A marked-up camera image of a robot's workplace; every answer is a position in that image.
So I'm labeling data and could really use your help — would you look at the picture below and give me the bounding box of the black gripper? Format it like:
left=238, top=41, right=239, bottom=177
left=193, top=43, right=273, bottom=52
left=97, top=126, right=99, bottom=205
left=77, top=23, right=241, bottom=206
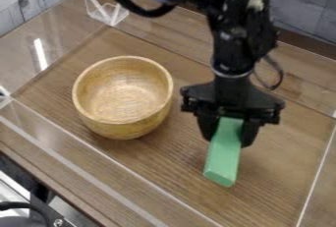
left=181, top=77, right=286, bottom=147

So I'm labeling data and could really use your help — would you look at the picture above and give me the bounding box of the green rectangular block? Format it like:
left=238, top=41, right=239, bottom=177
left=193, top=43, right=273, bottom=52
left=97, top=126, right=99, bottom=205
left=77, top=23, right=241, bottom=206
left=205, top=117, right=243, bottom=188

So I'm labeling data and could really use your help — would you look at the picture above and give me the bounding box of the wooden bowl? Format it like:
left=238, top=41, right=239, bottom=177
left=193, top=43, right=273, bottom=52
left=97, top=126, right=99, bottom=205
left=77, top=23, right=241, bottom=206
left=73, top=55, right=174, bottom=140

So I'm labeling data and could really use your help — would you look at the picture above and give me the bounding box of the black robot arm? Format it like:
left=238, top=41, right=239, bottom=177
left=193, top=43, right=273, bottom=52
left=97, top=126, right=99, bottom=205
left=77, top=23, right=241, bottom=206
left=117, top=0, right=286, bottom=147

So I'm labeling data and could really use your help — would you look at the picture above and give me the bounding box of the clear acrylic tray wall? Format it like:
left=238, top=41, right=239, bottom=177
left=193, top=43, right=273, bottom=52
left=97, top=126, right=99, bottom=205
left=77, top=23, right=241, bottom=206
left=0, top=0, right=336, bottom=227

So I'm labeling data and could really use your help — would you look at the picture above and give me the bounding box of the clear acrylic corner bracket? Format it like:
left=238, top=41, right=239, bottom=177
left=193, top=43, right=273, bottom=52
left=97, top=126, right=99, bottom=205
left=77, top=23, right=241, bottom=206
left=85, top=0, right=130, bottom=27

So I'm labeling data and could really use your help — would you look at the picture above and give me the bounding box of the black metal frame bracket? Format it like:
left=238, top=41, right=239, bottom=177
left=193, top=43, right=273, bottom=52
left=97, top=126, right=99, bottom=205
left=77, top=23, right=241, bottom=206
left=29, top=191, right=90, bottom=227

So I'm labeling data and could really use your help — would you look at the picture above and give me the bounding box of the black cable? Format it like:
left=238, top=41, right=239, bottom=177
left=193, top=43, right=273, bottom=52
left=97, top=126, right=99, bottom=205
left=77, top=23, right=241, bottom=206
left=0, top=199, right=50, bottom=227

